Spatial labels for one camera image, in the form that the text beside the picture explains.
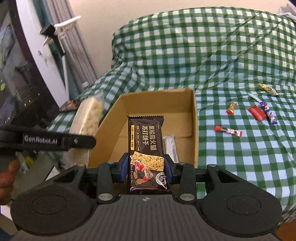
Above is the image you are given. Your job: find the dark brown cracker packet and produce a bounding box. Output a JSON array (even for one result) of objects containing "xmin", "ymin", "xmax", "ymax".
[{"xmin": 127, "ymin": 115, "xmax": 169, "ymax": 194}]

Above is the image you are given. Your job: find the silver white snack bar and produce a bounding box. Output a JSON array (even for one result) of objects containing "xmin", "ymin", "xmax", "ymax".
[{"xmin": 163, "ymin": 135, "xmax": 179, "ymax": 163}]

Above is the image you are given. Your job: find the red white coffee stick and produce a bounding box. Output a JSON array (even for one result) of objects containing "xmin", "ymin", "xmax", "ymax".
[{"xmin": 214, "ymin": 126, "xmax": 243, "ymax": 137}]

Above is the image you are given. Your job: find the clear rice cracker packet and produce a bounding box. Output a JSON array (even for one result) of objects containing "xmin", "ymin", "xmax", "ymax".
[{"xmin": 69, "ymin": 93, "xmax": 104, "ymax": 137}]

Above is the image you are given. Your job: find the small red gold candy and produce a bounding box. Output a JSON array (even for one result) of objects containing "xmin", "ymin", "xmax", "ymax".
[{"xmin": 226, "ymin": 102, "xmax": 238, "ymax": 115}]

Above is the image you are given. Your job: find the small red snack packet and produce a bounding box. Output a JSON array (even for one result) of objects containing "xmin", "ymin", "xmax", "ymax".
[{"xmin": 247, "ymin": 105, "xmax": 267, "ymax": 121}]

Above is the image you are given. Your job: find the purple snack bar wrapper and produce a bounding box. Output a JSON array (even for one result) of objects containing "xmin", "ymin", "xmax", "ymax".
[{"xmin": 260, "ymin": 101, "xmax": 278, "ymax": 125}]

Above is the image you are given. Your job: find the person left hand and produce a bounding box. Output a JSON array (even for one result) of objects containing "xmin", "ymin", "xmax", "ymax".
[{"xmin": 0, "ymin": 158, "xmax": 21, "ymax": 205}]

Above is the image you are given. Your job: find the open cardboard box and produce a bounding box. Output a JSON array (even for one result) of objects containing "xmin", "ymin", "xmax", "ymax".
[{"xmin": 87, "ymin": 87, "xmax": 200, "ymax": 169}]

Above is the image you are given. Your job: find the black smartphone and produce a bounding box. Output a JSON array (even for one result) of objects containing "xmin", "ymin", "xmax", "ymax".
[{"xmin": 59, "ymin": 99, "xmax": 83, "ymax": 113}]

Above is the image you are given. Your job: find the grey curtain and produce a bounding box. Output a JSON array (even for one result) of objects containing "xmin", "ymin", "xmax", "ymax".
[{"xmin": 47, "ymin": 1, "xmax": 98, "ymax": 93}]

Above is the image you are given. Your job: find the garment steamer pole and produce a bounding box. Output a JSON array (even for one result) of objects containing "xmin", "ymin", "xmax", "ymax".
[{"xmin": 39, "ymin": 24, "xmax": 70, "ymax": 102}]

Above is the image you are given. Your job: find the thin white blue sachet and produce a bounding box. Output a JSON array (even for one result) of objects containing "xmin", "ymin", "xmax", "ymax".
[{"xmin": 247, "ymin": 92, "xmax": 262, "ymax": 103}]

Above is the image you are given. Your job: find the gold wrapped candy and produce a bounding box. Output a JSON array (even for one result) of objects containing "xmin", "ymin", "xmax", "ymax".
[{"xmin": 259, "ymin": 83, "xmax": 280, "ymax": 96}]

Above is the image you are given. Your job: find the green checkered sofa cover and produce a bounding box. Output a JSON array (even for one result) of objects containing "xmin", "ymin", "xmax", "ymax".
[{"xmin": 46, "ymin": 6, "xmax": 296, "ymax": 220}]

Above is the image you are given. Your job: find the white cloth on sofa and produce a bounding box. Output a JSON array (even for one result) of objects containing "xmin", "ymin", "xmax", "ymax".
[{"xmin": 278, "ymin": 1, "xmax": 296, "ymax": 19}]

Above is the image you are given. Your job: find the white window door frame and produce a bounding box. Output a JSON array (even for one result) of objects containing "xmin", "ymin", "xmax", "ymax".
[{"xmin": 16, "ymin": 0, "xmax": 67, "ymax": 107}]

